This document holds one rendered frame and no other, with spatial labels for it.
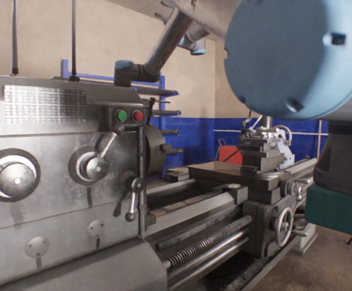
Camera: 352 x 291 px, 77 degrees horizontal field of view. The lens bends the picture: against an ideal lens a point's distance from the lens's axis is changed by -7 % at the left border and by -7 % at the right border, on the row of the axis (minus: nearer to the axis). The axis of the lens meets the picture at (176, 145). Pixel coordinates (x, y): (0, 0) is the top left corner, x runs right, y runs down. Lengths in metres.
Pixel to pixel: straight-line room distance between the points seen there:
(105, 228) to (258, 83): 0.61
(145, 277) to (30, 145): 0.47
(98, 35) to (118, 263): 4.14
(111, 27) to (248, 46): 4.51
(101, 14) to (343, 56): 4.59
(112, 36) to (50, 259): 4.29
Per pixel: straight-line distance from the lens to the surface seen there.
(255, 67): 0.28
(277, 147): 2.11
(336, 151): 0.43
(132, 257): 0.77
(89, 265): 0.73
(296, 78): 0.25
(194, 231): 1.07
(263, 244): 1.36
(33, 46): 4.13
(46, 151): 0.62
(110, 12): 4.85
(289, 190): 1.38
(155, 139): 0.99
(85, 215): 0.71
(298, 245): 2.62
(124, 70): 1.22
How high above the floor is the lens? 1.22
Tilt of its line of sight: 6 degrees down
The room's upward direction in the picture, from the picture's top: straight up
